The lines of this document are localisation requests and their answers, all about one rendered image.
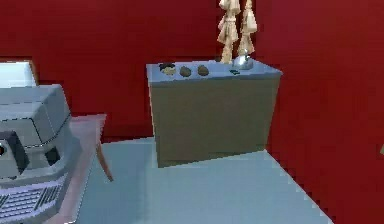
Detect brown kitchen counter cabinet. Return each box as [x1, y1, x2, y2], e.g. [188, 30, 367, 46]
[145, 59, 284, 169]

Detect dark bowl with food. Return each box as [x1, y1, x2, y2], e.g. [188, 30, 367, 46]
[158, 62, 177, 77]

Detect silver kettle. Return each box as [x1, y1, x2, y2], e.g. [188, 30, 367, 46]
[232, 49, 255, 71]

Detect pink wooden-legged table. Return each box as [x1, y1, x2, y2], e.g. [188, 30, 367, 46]
[42, 113, 115, 224]

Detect grey coffee machine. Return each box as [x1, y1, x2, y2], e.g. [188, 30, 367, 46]
[0, 83, 83, 224]

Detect beige hanging wall ornament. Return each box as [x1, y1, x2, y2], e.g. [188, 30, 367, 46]
[216, 0, 259, 65]

